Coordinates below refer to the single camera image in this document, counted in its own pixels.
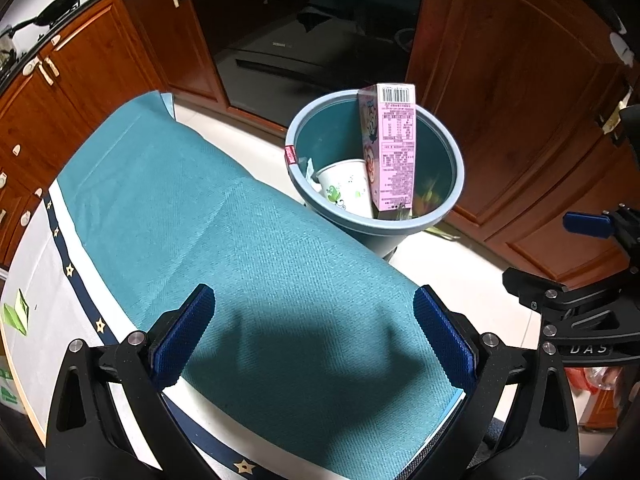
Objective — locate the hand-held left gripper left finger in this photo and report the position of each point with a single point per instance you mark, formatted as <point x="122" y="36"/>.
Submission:
<point x="182" y="335"/>

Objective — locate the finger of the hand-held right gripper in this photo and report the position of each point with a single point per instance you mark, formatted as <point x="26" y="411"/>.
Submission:
<point x="530" y="287"/>
<point x="587" y="225"/>

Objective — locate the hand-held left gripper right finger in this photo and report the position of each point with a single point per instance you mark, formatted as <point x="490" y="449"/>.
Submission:
<point x="442" y="335"/>

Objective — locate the white green-print paper cup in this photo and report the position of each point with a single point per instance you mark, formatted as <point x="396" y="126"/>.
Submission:
<point x="345" y="185"/>

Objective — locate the pink carton box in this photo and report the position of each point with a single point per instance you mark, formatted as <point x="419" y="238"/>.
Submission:
<point x="395" y="160"/>

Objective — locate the blue round waste bin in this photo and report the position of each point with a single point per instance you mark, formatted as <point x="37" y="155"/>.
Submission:
<point x="322" y="137"/>

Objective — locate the red plastic bag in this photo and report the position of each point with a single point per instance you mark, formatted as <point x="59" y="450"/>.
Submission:
<point x="595" y="385"/>

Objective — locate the green husk scrap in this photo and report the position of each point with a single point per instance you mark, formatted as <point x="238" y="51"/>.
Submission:
<point x="442" y="232"/>

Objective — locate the teal white star-striped tablecloth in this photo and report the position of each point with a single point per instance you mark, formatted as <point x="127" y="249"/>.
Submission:
<point x="250" y="235"/>

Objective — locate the light green wrapper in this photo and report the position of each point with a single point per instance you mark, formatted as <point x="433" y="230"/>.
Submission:
<point x="15" y="312"/>

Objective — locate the green white package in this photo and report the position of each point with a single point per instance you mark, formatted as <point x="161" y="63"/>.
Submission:
<point x="7" y="395"/>

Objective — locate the wooden drawer cabinet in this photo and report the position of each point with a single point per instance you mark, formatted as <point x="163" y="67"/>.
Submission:
<point x="25" y="175"/>

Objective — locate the narrow wooden cabinet door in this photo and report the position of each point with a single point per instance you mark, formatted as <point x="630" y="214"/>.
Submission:
<point x="165" y="50"/>

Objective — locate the wooden double-door cabinet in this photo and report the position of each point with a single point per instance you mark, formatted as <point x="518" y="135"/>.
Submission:
<point x="100" y="60"/>

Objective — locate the built-in black oven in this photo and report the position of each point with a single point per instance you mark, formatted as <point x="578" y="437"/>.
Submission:
<point x="300" y="35"/>

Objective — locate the black frying pan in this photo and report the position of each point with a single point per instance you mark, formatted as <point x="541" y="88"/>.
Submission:
<point x="60" y="5"/>

